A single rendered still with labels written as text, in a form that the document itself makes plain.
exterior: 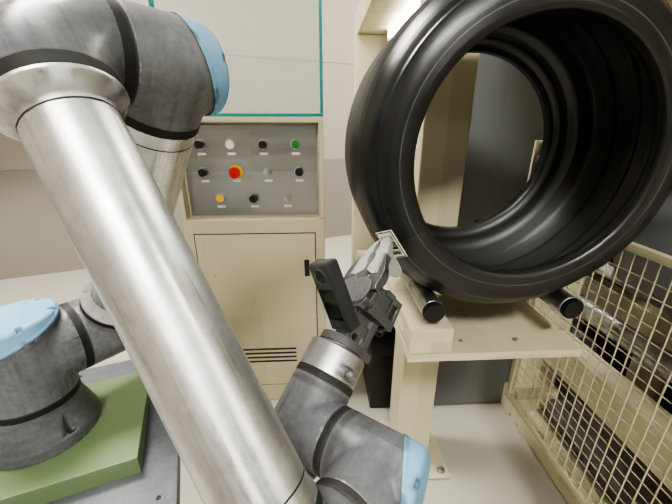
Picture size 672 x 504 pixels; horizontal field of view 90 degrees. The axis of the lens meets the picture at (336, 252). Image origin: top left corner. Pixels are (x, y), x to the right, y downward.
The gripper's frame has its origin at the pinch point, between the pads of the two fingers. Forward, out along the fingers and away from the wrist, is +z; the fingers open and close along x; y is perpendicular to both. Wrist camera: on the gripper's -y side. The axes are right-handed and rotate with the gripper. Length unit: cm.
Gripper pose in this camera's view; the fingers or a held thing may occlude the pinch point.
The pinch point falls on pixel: (383, 240)
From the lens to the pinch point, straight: 60.2
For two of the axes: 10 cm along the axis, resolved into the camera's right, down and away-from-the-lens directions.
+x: 6.2, -0.6, -7.8
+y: 6.4, 6.2, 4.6
